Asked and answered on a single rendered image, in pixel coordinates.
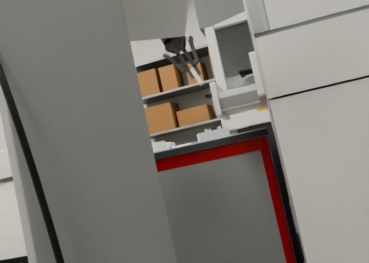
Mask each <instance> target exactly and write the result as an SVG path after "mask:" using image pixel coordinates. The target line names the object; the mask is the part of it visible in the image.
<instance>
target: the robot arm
mask: <svg viewBox="0 0 369 263"><path fill-rule="evenodd" d="M186 40H187V42H188V43H189V45H190V47H191V50H192V53H193V56H194V59H195V62H194V61H193V59H192V58H191V56H190V55H189V54H188V52H187V50H186V49H185V47H186ZM161 41H162V42H163V44H164V46H165V50H166V51H165V53H164V54H163V57H164V58H165V59H168V60H169V61H171V62H172V63H173V65H174V66H176V67H177V68H178V69H179V70H180V71H181V72H182V73H185V72H188V73H189V75H190V77H191V78H192V79H194V78H195V79H196V80H197V82H198V83H199V85H200V86H202V85H204V82H203V81H202V79H201V78H200V76H199V75H200V74H201V72H200V71H199V69H198V67H197V65H198V63H199V58H198V55H197V53H196V50H195V47H194V44H193V37H192V36H189V37H185V36H183V37H174V38H161ZM180 51H183V53H184V54H185V56H186V57H187V59H188V60H189V62H190V63H191V65H192V68H189V67H188V65H187V63H186V62H185V60H184V59H183V58H182V55H181V54H180ZM169 52H170V53H173V54H176V55H177V56H178V58H179V60H180V61H181V63H182V65H183V66H184V69H183V68H182V67H181V66H180V65H179V64H178V63H176V62H175V61H174V60H173V59H172V58H171V57H170V54H169Z"/></svg>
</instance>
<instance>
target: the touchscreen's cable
mask: <svg viewBox="0 0 369 263"><path fill-rule="evenodd" d="M0 85H1V88H2V91H3V94H4V97H5V99H6V102H7V105H8V108H9V111H10V114H11V117H12V120H13V123H14V126H15V129H16V132H17V134H18V137H19V141H20V144H21V147H22V150H23V153H24V157H25V160H26V163H27V166H28V168H29V172H30V175H31V178H32V182H33V185H34V188H35V191H36V195H37V198H38V202H39V204H40V208H41V211H42V215H43V218H44V221H45V224H46V228H47V232H48V235H49V239H50V242H51V245H52V249H53V252H54V256H55V260H56V263H65V262H64V259H63V255H62V251H61V249H60V245H59V242H58V238H57V234H56V231H55V228H54V224H53V221H52V217H51V214H50V211H49V207H48V204H47V201H46V197H45V194H44V191H43V188H42V184H41V181H40V177H39V175H38V172H37V169H36V165H35V162H34V159H33V156H32V153H31V149H30V146H29V143H28V141H27V137H26V134H25V131H24V128H23V125H22V123H21V120H20V116H19V113H18V110H17V108H16V105H15V101H14V99H13V96H12V93H11V91H10V88H9V85H8V82H7V79H6V77H5V74H4V71H3V68H2V66H1V62H0Z"/></svg>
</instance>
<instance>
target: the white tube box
mask: <svg viewBox="0 0 369 263"><path fill-rule="evenodd" d="M229 135H230V132H229V128H228V127H225V128H221V129H217V130H212V131H207V132H202V133H199V134H197V139H198V142H202V141H207V140H210V139H215V138H220V137H224V136H229Z"/></svg>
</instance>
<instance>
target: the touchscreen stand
mask: <svg viewBox="0 0 369 263"><path fill-rule="evenodd" d="M0 62H1V66H2V68H3V71H4V74H5V77H6V79H7V82H8V85H9V88H10V91H11V93H12V96H13V99H14V101H15V105H16V108H17V110H18V113H19V116H20V120H21V123H22V125H23V128H24V131H25V134H26V137H27V141H28V143H29V146H30V149H31V153H32V156H33V159H34V162H35V165H36V169H37V172H38V175H39V177H40V181H41V184H42V188H43V191H44V194H45V197H46V201H47V204H48V207H49V211H50V214H51V217H52V221H53V224H54V228H55V231H56V234H57V238H58V242H59V245H60V249H61V253H62V255H63V259H64V262H65V263H177V261H176V256H175V251H174V246H173V242H172V238H171V232H170V227H169V222H168V219H167V214H166V209H165V204H164V199H163V194H162V191H161V185H160V181H159V175H158V171H157V167H156V162H155V157H154V152H153V147H152V142H151V138H150V134H149V128H148V124H147V118H146V114H145V110H144V105H143V100H142V95H141V90H140V87H139V82H138V77H137V71H136V67H135V61H134V58H133V53H132V48H131V43H130V38H129V35H128V30H127V25H126V20H125V15H124V10H123V6H122V1H121V0H0ZM0 112H1V118H2V124H3V129H4V135H5V141H6V144H7V150H8V155H9V161H10V167H11V171H12V177H13V182H14V188H15V194H16V199H17V203H18V209H19V214H20V220H21V226H22V229H23V235H24V241H25V246H26V252H27V258H28V262H29V263H56V260H55V256H54V252H53V249H52V245H51V242H50V239H49V235H48V232H47V228H46V224H45V221H44V218H43V215H42V211H41V208H40V204H39V202H38V198H37V195H36V191H35V188H34V185H33V182H32V178H31V175H30V172H29V168H28V166H27V163H26V160H25V157H24V153H23V150H22V147H21V144H20V141H19V137H18V134H17V132H16V129H15V126H14V123H13V120H12V117H11V114H10V111H9V108H8V105H7V102H6V99H5V97H4V94H3V91H2V88H1V85H0Z"/></svg>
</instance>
